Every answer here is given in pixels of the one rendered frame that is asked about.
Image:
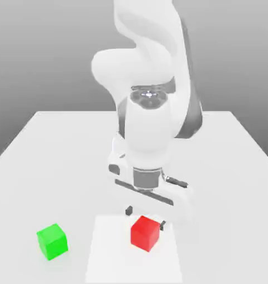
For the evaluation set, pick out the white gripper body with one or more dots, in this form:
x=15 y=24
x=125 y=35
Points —
x=160 y=206

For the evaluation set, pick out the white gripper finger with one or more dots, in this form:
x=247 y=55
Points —
x=162 y=225
x=129 y=210

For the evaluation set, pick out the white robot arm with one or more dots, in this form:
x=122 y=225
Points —
x=147 y=133

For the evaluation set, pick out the small red cube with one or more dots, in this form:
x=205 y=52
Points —
x=144 y=235

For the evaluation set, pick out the small green cube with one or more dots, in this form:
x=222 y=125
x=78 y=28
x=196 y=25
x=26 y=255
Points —
x=52 y=241

